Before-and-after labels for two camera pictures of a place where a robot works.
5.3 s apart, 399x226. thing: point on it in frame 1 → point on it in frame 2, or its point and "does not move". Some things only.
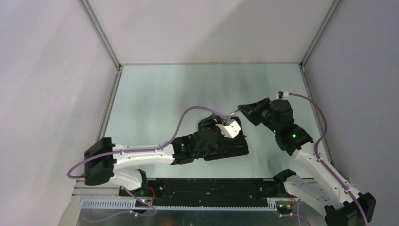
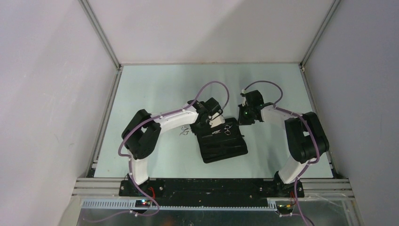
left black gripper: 211,121 → 208,119
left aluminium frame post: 86,5 does not move
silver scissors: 234,112 → 185,131
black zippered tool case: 226,147 does not move
